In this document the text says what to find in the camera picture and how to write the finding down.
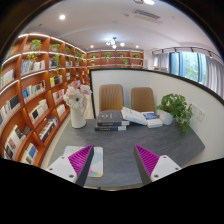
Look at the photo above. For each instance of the tan upholstered chair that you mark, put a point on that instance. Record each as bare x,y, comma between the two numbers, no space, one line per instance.
142,99
111,96

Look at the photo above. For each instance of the recessed ceiling spotlights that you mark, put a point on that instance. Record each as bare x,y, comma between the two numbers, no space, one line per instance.
62,16

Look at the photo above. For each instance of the thick white book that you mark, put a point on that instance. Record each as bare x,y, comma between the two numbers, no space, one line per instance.
133,115

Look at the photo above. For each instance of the window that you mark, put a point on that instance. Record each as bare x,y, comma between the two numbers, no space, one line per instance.
190,66

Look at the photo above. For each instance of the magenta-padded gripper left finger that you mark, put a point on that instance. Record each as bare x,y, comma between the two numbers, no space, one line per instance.
60,166

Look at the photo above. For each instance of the white wall socket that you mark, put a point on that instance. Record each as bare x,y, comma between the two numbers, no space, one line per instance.
200,114
193,109

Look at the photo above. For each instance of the ceiling air vent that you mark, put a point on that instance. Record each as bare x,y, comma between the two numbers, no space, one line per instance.
146,14

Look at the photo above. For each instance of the white book with blue cover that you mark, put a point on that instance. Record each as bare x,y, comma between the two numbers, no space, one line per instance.
154,121

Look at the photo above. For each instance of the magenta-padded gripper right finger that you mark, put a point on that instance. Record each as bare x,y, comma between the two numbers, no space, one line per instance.
165,166

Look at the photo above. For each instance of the white vase with pink flowers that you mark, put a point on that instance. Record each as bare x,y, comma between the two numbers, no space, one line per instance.
77,100

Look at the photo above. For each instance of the multi-bulb ceiling lamp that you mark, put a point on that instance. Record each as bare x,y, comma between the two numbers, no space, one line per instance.
114,42

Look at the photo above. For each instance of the green potted plant white pot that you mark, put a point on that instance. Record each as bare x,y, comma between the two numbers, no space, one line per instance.
175,106

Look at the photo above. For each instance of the thin dark hardcover book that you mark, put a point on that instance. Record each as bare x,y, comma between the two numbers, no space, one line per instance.
110,128

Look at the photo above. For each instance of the orange wooden bookshelf unit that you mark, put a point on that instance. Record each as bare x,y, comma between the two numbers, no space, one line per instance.
33,90

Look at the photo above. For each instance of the thick dark hardcover book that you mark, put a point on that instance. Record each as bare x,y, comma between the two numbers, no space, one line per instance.
110,117

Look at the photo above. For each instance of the pastel cartoon print mouse pad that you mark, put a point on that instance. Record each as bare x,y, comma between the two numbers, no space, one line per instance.
96,163

